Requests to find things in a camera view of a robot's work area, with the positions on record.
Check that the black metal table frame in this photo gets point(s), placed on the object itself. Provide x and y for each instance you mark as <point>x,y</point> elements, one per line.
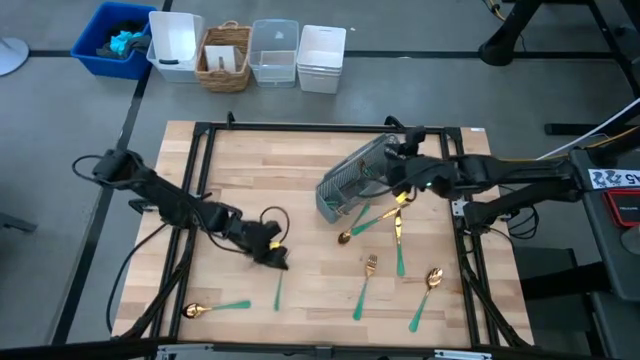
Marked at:
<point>300,126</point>

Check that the clear plastic bin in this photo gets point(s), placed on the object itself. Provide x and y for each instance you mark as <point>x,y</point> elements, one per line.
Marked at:
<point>274,50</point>

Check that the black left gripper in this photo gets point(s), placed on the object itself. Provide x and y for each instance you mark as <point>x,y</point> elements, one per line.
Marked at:
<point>252,237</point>

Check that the black floor stand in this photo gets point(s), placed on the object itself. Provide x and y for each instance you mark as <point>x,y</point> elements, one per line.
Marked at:
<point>505,40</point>

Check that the white stacked plastic bin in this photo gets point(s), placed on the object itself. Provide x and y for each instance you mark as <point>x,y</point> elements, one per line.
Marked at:
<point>321,50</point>

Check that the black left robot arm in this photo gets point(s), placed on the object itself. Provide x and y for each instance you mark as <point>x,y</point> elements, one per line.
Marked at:
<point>165,200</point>

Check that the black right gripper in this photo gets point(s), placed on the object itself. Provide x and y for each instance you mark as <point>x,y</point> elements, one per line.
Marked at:
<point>412,167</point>

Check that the teal cloth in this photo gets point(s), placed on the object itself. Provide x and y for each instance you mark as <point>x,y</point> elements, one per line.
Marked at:
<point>122,42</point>

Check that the white open plastic bin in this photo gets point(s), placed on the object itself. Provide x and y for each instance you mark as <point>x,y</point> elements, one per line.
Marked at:
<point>175,40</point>

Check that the dark cloth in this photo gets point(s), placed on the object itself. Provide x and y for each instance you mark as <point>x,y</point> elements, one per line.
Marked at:
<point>107,50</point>

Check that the blue plastic bin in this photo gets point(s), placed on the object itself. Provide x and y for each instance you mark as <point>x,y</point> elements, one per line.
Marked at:
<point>87,55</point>

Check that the white cardboard piece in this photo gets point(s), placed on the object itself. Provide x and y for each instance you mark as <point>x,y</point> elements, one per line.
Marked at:
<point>220,56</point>

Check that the grey mesh cutlery caddy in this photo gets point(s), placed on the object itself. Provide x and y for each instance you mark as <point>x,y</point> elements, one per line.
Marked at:
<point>345,180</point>

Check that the white round stand base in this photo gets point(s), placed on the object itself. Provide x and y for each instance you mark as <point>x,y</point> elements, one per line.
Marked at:
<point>11,55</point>

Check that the red black device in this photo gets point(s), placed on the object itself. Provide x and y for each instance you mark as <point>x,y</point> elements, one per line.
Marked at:
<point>625,207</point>

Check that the grey equipment cart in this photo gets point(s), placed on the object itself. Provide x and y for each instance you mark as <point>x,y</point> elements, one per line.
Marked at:
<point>600,240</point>

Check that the wicker basket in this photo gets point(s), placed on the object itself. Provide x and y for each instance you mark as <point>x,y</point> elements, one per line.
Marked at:
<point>225,82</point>

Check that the white printed label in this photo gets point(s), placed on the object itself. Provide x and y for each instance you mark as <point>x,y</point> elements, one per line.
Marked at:
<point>612,178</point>

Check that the black crossbar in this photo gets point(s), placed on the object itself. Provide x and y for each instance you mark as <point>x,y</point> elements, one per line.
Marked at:
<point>75,350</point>

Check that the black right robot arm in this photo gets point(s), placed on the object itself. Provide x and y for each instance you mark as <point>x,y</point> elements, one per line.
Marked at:
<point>525,170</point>

